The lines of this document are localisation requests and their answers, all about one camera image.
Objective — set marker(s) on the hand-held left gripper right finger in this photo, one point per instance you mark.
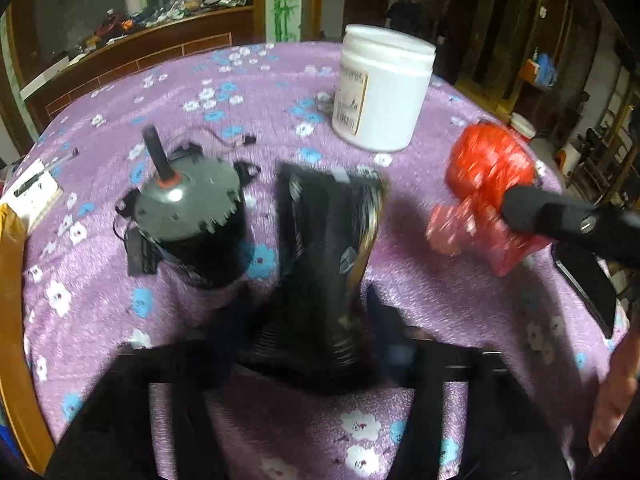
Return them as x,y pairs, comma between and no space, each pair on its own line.
390,330

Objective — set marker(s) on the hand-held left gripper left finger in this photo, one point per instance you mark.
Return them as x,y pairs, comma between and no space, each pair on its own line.
227,325

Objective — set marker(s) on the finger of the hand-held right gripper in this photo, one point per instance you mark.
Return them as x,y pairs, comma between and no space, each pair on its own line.
545,215

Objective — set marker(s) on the red bag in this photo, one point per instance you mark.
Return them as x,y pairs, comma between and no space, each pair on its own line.
480,170

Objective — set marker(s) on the black snack packet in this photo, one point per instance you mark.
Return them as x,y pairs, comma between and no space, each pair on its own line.
320,240

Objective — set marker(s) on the yellow taped cardboard box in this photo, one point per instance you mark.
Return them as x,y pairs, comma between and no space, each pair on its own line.
12,285

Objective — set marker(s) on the person's right forearm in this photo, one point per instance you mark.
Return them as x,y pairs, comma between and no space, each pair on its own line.
617,390

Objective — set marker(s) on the white bucket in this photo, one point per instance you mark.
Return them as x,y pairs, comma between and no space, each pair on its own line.
570,157

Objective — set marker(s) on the wooden chair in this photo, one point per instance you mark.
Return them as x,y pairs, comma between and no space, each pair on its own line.
600,160

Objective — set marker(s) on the black electric motor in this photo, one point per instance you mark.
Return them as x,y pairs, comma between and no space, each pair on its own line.
190,220

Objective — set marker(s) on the blue plastic bag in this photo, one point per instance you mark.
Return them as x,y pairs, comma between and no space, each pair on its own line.
546,70

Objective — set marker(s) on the white plastic jar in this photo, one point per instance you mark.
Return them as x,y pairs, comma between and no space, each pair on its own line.
390,95

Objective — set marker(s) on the carved wooden furniture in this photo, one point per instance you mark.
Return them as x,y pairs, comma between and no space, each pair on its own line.
500,20

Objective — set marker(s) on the lined notebook sheet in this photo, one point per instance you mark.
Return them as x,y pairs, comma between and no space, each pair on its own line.
35,200

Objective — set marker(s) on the black ballpoint pen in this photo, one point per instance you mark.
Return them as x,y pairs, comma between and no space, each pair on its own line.
32,182

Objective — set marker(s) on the purple floral tablecloth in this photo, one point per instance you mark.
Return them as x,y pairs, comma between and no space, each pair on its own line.
200,85

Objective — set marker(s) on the dark statue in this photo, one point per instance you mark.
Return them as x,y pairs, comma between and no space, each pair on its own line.
405,15

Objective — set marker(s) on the wooden glass cabinet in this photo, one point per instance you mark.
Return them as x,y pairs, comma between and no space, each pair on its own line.
150,50

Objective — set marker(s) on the white flat box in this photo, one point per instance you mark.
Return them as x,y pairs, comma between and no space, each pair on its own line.
50,75

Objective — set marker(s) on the pile of small shelf clutter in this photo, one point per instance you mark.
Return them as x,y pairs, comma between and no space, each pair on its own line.
175,5

